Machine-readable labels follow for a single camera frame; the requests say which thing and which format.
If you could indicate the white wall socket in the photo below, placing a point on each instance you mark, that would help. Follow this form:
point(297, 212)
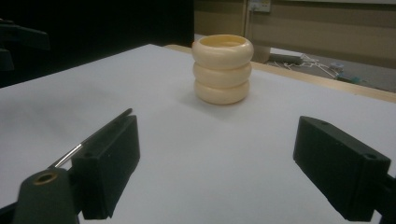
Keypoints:
point(260, 5)

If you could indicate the black metal stand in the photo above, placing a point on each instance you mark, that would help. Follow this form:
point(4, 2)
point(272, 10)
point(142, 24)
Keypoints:
point(25, 37)

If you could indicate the wooden background desk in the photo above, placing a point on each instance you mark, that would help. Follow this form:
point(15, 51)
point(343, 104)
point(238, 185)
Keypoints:
point(311, 31)

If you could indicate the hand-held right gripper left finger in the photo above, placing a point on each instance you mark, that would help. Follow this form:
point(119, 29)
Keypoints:
point(106, 168)

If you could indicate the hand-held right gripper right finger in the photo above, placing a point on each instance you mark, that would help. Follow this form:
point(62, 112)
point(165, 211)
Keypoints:
point(339, 168)

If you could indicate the cream ribbed pen holder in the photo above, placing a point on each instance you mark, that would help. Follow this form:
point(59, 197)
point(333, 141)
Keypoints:
point(221, 74)

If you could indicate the white table sheet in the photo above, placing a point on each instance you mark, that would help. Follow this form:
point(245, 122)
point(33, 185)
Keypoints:
point(202, 149)

